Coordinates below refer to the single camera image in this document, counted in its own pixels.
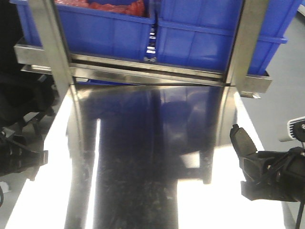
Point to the dark brake pad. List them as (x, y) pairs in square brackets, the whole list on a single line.
[(241, 141)]

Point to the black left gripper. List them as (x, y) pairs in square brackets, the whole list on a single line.
[(14, 156)]

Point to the blue plastic bin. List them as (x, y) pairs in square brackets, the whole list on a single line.
[(107, 33), (200, 33)]

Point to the red bubble wrap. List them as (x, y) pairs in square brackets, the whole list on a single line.
[(136, 8)]

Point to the left blue plastic bin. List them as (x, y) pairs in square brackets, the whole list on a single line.
[(107, 33)]

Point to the black office chair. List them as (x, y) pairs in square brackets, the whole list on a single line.
[(21, 92)]

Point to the right blue plastic bin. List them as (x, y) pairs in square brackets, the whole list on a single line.
[(200, 33)]

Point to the far-left blue bin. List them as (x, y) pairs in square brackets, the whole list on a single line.
[(28, 25)]

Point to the stainless steel rack frame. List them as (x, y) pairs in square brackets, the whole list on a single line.
[(54, 57)]

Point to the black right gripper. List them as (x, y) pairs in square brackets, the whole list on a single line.
[(282, 172)]

